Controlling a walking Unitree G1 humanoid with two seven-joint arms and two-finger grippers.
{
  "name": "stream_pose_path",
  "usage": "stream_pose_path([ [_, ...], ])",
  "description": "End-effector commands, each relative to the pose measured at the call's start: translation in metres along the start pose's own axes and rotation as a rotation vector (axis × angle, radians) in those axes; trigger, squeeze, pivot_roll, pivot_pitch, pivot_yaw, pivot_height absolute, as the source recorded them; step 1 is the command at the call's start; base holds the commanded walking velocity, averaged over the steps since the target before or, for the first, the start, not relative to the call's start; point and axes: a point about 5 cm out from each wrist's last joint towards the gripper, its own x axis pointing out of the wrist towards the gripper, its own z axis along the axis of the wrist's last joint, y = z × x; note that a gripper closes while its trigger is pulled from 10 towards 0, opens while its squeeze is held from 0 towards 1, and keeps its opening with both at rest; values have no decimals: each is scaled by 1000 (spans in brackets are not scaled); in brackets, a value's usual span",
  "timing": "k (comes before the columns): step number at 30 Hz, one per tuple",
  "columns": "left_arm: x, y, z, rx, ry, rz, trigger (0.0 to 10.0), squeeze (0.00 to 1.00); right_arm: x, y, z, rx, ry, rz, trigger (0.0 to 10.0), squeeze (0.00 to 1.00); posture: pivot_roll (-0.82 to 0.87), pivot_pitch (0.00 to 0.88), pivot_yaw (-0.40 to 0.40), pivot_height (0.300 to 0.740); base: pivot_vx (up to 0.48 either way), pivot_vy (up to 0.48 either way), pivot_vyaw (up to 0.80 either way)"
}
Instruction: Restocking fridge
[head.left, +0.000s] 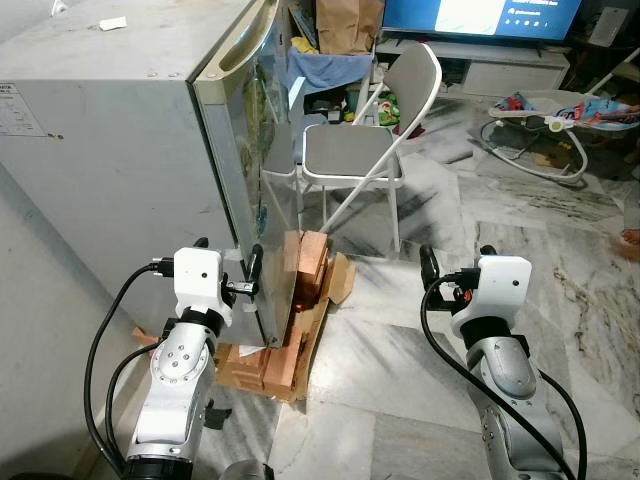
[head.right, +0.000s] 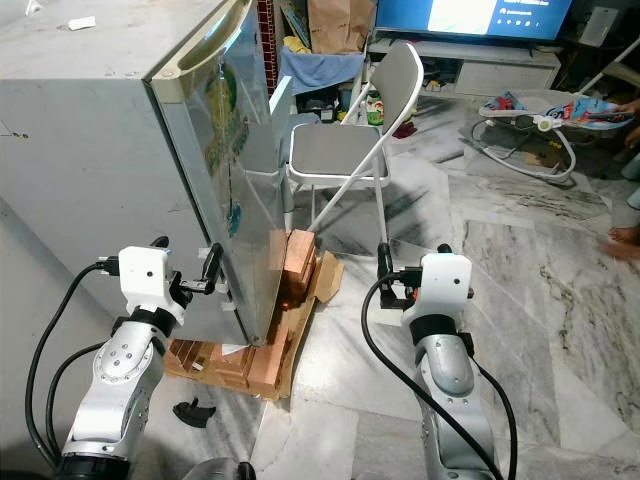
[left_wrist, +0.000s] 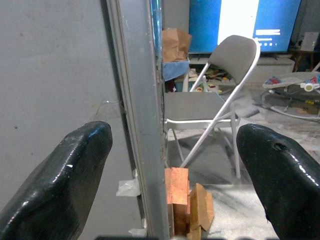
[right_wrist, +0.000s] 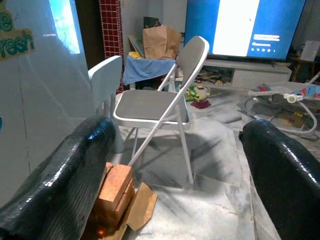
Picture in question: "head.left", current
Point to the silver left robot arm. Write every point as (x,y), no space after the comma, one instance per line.
(175,385)

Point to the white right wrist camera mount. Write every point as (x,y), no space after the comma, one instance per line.
(497,290)

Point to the person's bare foot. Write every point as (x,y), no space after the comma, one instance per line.
(631,245)

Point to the small black floor object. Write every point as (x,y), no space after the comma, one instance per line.
(217,414)

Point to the colourful baby bouncer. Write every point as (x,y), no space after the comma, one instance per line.
(560,112)

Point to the white fridge label sticker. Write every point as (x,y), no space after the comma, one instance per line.
(20,112)

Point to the blue cloth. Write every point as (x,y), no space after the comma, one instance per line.
(325,70)

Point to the grey white folding chair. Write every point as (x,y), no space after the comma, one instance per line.
(345,150)

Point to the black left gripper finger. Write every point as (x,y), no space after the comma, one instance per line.
(200,244)
(255,268)

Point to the grey fridge door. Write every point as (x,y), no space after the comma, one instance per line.
(262,190)

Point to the brown paper bag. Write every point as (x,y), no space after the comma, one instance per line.
(348,25)

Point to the flat screen television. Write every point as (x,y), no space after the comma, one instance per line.
(480,15)

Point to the grey robot leg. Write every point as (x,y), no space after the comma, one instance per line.
(247,471)

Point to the grey fridge cabinet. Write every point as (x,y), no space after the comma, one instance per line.
(110,160)

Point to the orange brick stack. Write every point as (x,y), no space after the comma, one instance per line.
(308,265)
(262,372)

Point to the green toy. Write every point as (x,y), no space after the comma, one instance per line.
(389,108)

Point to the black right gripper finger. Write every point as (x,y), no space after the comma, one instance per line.
(488,251)
(428,268)

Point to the white paper scrap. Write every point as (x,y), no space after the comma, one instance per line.
(113,23)

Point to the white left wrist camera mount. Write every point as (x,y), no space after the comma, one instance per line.
(197,278)

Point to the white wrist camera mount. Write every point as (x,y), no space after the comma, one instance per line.
(497,290)
(197,278)

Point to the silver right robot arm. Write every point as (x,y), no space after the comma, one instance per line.
(500,378)

